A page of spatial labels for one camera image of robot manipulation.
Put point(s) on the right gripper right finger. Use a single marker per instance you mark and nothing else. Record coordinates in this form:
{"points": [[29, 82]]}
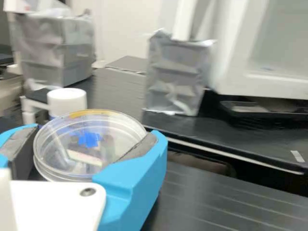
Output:
{"points": [[134, 178]]}

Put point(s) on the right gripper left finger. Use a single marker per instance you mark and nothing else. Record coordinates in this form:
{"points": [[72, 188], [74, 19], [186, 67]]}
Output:
{"points": [[19, 144]]}

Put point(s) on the petri dish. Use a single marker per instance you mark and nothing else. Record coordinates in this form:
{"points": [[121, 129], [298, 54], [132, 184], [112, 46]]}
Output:
{"points": [[79, 149]]}

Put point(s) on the small bottle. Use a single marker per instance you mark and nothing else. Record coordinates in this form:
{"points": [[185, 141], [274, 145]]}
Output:
{"points": [[67, 99]]}

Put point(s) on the black platform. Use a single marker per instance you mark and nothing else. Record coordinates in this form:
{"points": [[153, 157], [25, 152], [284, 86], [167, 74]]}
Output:
{"points": [[228, 204]]}

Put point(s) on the white pipette stand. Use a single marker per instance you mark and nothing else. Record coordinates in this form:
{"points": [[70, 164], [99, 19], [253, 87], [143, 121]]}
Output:
{"points": [[175, 79]]}

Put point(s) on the black tray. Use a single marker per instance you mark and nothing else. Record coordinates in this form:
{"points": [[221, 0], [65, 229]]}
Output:
{"points": [[260, 111]]}

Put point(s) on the white incubator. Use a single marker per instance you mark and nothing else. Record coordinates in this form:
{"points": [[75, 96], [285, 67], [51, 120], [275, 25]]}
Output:
{"points": [[264, 48]]}

